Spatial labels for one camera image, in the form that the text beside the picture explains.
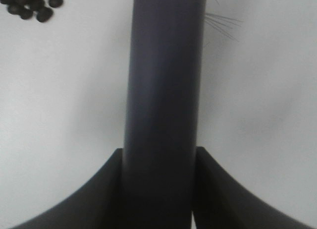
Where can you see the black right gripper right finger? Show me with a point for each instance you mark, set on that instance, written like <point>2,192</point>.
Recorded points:
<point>220,202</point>

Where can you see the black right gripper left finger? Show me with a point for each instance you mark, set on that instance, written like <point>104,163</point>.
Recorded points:
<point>95,205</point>

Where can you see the purple hand brush black bristles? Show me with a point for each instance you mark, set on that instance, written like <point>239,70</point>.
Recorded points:
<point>159,153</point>

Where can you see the pile of coffee beans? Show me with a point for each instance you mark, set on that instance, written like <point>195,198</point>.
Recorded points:
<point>41,10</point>

